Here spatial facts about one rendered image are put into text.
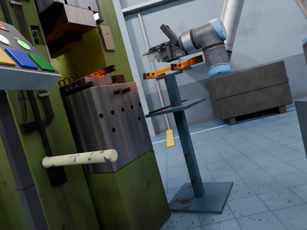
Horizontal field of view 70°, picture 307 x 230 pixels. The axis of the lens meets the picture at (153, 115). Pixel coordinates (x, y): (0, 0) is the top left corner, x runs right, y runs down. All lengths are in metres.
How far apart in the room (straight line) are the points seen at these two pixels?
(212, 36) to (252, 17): 4.50
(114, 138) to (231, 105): 2.97
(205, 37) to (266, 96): 3.20
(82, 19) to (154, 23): 3.79
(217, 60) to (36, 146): 0.88
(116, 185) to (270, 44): 4.73
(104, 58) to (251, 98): 2.90
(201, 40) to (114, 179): 0.78
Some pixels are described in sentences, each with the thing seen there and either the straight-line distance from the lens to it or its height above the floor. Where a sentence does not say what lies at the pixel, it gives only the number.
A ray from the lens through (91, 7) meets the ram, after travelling 1.47.
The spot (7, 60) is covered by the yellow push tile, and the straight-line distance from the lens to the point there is 0.75.
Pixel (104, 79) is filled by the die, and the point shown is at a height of 0.96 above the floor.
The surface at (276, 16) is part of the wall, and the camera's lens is 5.59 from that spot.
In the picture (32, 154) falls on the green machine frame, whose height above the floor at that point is 0.68.
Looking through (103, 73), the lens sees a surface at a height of 0.99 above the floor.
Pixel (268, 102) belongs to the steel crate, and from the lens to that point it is 4.09.
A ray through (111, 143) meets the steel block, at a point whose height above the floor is 0.61.
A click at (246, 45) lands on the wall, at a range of 5.24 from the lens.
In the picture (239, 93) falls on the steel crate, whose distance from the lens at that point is 3.94.
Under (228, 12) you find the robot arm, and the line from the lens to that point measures 1.09.
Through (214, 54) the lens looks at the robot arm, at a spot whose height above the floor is 0.88.
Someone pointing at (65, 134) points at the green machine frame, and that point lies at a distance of 1.25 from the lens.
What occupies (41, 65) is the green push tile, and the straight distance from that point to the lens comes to 0.88.
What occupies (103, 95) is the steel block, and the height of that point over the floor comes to 0.86.
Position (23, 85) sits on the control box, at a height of 0.93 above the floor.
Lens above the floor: 0.78
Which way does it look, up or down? 4 degrees down
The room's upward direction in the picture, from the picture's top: 15 degrees counter-clockwise
